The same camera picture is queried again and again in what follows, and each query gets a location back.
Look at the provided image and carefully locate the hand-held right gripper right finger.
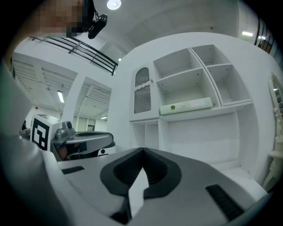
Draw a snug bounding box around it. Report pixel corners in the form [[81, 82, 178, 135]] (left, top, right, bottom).
[[130, 147, 273, 226]]

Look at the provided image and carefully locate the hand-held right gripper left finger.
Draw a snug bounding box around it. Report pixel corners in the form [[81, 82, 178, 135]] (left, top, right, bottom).
[[57, 147, 144, 226]]

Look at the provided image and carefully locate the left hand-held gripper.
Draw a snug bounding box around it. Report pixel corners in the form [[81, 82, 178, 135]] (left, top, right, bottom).
[[31, 114, 116, 162]]

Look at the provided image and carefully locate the white shelving cabinet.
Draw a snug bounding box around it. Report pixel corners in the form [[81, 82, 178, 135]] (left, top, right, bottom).
[[129, 44, 255, 177]]

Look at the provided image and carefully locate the pale green box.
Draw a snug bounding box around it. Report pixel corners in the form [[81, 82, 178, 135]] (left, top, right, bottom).
[[159, 97, 213, 116]]

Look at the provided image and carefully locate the person's grey shirt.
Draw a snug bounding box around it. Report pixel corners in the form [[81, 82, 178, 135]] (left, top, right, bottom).
[[0, 59, 73, 226]]

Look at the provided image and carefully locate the cream ornate dressing table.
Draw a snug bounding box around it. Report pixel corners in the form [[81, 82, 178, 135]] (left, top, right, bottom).
[[263, 150, 283, 192]]

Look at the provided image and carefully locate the black metal railing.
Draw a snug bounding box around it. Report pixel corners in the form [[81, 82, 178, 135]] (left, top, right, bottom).
[[30, 36, 119, 76]]

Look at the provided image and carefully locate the oval cream framed mirror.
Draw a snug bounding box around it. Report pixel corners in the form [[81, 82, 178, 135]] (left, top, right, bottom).
[[268, 74, 283, 153]]

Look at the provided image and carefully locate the person's head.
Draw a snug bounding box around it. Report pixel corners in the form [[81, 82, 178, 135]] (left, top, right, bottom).
[[4, 0, 96, 67]]

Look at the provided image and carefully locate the round ceiling light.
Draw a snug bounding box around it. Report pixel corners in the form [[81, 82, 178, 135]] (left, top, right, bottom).
[[107, 0, 122, 11]]

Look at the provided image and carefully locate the black head camera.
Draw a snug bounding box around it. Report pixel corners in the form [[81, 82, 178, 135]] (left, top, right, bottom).
[[88, 14, 108, 40]]

